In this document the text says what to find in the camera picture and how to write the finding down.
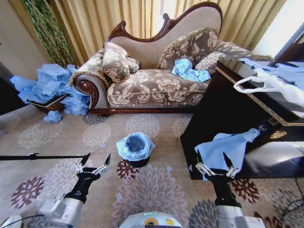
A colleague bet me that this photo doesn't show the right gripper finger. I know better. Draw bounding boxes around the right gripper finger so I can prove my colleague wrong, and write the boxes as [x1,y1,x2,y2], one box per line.
[194,151,213,177]
[222,152,239,179]

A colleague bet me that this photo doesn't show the green hanging plant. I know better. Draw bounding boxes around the green hanging plant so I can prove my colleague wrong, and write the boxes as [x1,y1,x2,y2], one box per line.
[21,0,76,68]

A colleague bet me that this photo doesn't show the small crumpled blue bag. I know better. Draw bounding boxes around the small crumpled blue bag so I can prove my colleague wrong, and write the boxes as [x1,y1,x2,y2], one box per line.
[43,110,63,123]

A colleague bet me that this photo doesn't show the small floral pillow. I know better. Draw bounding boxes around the small floral pillow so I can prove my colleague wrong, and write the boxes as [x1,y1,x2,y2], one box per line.
[127,57,141,74]

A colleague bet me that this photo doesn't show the yellow pleated curtain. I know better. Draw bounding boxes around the yellow pleated curtain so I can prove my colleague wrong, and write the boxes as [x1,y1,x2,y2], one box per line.
[9,0,288,67]

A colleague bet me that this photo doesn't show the blue bin liner bag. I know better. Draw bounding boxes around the blue bin liner bag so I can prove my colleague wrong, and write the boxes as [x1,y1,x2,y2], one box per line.
[115,132,156,162]

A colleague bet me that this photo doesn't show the white plastic carrier bag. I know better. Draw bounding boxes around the white plastic carrier bag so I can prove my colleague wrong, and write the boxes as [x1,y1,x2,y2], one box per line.
[233,68,304,112]

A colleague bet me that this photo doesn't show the dark glossy cabinet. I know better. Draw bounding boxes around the dark glossy cabinet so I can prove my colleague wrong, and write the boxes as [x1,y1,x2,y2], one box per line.
[180,60,304,181]

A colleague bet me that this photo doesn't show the large pile blue bags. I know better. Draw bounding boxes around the large pile blue bags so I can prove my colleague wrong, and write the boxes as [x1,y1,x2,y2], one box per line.
[10,63,92,116]

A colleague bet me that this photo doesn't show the floral chaise sofa wooden frame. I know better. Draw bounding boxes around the floral chaise sofa wooden frame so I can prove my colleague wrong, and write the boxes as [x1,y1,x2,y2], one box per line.
[68,1,274,116]

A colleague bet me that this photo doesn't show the blue garbage bag hanging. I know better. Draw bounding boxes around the blue garbage bag hanging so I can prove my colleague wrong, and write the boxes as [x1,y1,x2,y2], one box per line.
[194,128,261,178]

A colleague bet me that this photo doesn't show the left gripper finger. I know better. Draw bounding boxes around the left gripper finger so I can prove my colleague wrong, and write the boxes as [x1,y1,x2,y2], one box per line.
[75,152,91,174]
[93,153,112,176]

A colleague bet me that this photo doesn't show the gold cabinet handle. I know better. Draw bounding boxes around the gold cabinet handle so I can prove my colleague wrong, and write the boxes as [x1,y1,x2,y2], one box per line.
[270,130,287,140]

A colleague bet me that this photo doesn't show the black round trash bin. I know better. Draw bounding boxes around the black round trash bin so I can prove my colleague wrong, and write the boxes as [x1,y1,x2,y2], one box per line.
[127,155,151,168]

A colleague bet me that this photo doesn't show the white robot front shell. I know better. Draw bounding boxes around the white robot front shell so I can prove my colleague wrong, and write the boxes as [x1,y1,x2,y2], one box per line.
[118,211,183,228]

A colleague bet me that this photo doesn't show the fringed floral back cushion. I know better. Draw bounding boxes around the fringed floral back cushion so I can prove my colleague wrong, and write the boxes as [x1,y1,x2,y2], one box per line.
[156,27,219,71]

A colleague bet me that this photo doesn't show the floral bolster cushion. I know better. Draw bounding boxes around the floral bolster cushion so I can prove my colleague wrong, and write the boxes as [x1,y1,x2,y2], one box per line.
[194,51,228,76]

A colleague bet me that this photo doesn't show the crumpled blue bags on sofa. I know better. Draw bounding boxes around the crumpled blue bags on sofa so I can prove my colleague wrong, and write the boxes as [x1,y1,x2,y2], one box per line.
[171,58,211,83]

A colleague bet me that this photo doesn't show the pale blue bag flat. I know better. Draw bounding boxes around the pale blue bag flat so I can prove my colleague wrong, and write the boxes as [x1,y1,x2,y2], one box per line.
[239,58,304,84]

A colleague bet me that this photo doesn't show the dark wooden basket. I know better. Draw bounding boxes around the dark wooden basket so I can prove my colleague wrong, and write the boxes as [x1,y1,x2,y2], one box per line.
[26,93,71,113]

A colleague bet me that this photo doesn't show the floral patterned rug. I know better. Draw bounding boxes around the floral patterned rug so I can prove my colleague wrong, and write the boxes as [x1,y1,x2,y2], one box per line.
[0,104,304,228]

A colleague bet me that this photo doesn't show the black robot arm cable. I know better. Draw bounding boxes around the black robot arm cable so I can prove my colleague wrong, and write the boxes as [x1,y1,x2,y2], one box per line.
[6,214,46,228]

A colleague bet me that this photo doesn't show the large floral square pillow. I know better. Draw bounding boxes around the large floral square pillow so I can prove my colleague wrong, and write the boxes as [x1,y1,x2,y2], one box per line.
[101,42,133,83]

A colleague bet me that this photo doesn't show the thin black rod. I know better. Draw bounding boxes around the thin black rod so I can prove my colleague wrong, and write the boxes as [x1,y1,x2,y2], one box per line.
[0,152,87,161]

